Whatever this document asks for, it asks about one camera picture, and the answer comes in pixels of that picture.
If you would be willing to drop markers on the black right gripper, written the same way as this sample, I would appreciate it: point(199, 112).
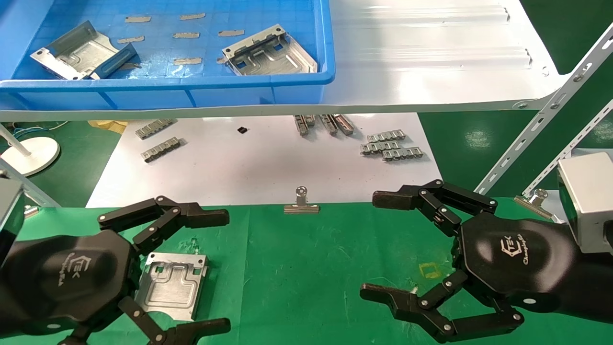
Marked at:
point(522, 263)

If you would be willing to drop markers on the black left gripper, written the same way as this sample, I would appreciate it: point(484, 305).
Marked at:
point(67, 278)

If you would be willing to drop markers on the galvanized sheet metal bracket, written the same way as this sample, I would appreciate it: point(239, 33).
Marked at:
point(268, 57)
point(170, 287)
point(76, 50)

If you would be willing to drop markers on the small grey metal link part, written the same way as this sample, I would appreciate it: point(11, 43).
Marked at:
point(162, 149)
point(386, 136)
point(344, 124)
point(402, 154)
point(301, 125)
point(154, 128)
point(310, 120)
point(329, 124)
point(378, 147)

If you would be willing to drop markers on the green table cloth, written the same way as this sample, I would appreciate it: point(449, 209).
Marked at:
point(306, 268)

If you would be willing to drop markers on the silver binder clip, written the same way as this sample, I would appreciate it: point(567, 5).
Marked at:
point(534, 203)
point(301, 208)
point(31, 211)

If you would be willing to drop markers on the white perforated shelf brace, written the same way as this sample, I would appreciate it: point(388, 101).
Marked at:
point(570, 149)
point(527, 135)

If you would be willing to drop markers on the yellow cloth bag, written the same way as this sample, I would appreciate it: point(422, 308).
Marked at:
point(107, 125)

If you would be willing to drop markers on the blue plastic bin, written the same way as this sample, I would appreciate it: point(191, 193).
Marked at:
point(167, 96)

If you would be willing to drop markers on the white metal shelf board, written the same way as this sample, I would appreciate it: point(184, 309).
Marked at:
point(421, 72)

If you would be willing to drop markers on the white round-base stand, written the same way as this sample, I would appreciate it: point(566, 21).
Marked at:
point(33, 153)

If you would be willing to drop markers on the white shelf post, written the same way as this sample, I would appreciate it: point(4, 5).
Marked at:
point(33, 189)

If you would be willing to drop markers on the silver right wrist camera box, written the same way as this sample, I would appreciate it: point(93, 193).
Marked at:
point(589, 191)

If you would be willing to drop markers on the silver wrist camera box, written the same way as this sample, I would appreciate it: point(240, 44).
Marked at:
point(8, 215)
point(589, 191)

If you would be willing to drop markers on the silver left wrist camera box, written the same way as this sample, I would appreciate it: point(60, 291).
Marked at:
point(8, 215)

